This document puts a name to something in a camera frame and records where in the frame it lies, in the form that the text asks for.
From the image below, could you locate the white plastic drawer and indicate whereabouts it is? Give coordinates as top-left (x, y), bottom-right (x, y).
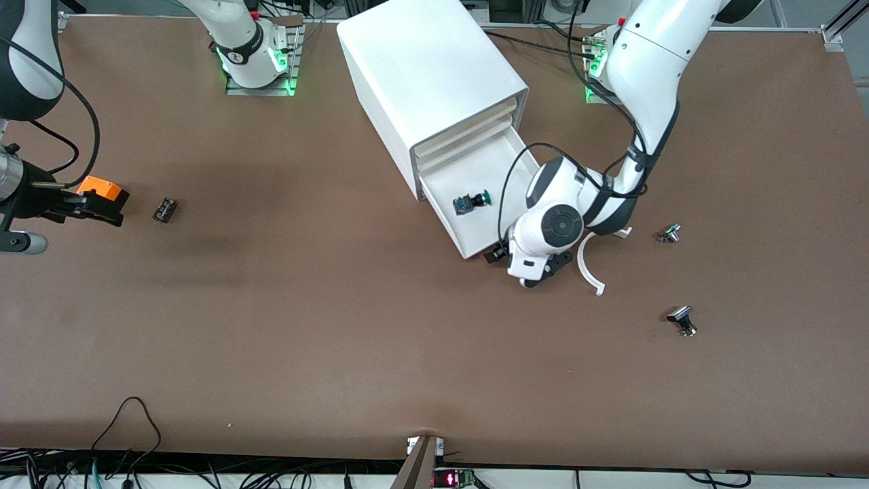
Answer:
top-left (418, 129), bottom-right (544, 260)
top-left (413, 96), bottom-right (522, 161)
top-left (415, 113), bottom-right (518, 173)

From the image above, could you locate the green push button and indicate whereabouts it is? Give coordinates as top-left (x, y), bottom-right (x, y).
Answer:
top-left (453, 192), bottom-right (492, 217)

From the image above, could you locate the white drawer cabinet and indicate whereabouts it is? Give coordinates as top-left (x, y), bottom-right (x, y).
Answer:
top-left (337, 0), bottom-right (529, 202)

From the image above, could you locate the orange box black base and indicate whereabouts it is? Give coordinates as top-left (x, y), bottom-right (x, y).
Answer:
top-left (77, 175), bottom-right (130, 209)

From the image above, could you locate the white curved plastic arc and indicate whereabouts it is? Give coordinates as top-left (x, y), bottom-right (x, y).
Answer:
top-left (577, 228), bottom-right (633, 297)

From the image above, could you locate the small red display device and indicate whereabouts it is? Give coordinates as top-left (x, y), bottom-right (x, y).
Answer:
top-left (433, 468), bottom-right (476, 489)

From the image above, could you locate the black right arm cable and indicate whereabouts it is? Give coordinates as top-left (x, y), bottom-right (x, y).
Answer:
top-left (0, 37), bottom-right (101, 188)

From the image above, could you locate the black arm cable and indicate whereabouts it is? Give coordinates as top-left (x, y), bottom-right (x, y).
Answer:
top-left (0, 37), bottom-right (101, 188)
top-left (498, 0), bottom-right (680, 247)

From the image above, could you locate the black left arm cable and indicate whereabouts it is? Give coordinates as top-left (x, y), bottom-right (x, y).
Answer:
top-left (498, 0), bottom-right (680, 247)

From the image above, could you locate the black headed silver switch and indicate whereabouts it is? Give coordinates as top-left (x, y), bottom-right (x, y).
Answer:
top-left (667, 306), bottom-right (698, 338)

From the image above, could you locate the thin black cable loop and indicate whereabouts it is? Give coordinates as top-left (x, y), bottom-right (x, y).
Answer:
top-left (92, 397), bottom-right (162, 469)

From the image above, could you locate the black table cable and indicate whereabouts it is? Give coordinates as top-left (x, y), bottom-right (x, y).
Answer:
top-left (483, 29), bottom-right (605, 59)

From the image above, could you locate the brown camera mount post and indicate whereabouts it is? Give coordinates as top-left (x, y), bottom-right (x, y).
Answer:
top-left (390, 435), bottom-right (445, 489)

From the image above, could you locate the black cable tangle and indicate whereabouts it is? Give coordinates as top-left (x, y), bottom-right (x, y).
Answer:
top-left (0, 448), bottom-right (408, 489)

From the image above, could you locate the aluminium frame profile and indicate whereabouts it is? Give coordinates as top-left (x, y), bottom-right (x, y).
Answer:
top-left (820, 0), bottom-right (869, 52)

